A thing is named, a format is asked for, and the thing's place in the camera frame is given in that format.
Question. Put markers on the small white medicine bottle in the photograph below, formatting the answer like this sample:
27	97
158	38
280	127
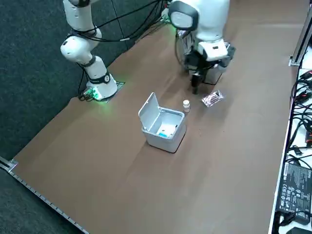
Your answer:
186	106

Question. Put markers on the black labelled power adaptor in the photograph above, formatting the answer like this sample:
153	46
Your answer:
295	192

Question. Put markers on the aluminium frame post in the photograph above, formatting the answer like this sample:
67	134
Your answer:
301	41

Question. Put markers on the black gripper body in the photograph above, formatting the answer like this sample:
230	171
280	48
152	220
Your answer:
195	63

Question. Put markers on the iodophor cotton swab packet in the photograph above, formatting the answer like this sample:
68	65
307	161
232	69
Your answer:
213	98

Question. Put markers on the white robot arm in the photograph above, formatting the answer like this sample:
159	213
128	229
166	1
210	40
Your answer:
166	19
75	51

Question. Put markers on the black power strip red switch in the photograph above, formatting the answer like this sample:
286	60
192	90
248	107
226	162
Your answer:
309	135

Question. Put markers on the black plug with red light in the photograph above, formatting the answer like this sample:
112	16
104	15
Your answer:
308	73
303	96

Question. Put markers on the aluminium table edge rail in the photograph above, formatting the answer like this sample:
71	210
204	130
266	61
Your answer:
31	187

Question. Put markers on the clear packet of gloves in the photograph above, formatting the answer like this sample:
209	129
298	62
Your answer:
162	134

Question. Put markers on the white medical waste bin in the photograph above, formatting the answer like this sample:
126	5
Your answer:
165	143

